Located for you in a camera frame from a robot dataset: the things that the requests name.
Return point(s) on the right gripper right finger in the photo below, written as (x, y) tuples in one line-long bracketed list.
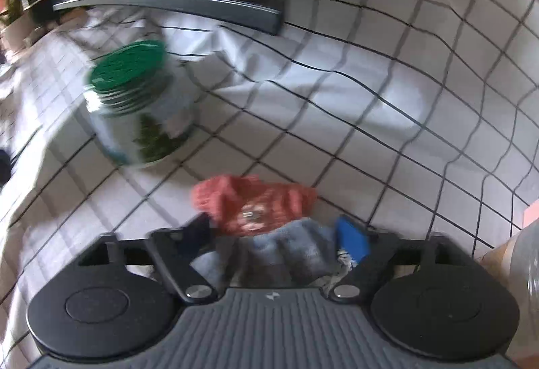
[(372, 252)]

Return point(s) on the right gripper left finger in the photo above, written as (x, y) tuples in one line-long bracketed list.
[(173, 250)]

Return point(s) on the red knitted doll sweater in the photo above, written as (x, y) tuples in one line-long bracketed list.
[(248, 206)]

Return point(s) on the grey blue sock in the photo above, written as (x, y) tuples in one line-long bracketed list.
[(299, 254)]

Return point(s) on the black gloved left hand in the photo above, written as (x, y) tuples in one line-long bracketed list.
[(5, 167)]

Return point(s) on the clear plastic jar tan lid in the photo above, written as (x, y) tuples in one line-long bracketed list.
[(515, 264)]

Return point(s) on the green lid glass jar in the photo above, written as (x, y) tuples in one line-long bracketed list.
[(139, 105)]

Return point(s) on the pink cardboard box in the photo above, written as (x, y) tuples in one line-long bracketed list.
[(530, 215)]

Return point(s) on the white grid tablecloth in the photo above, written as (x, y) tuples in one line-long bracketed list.
[(409, 115)]

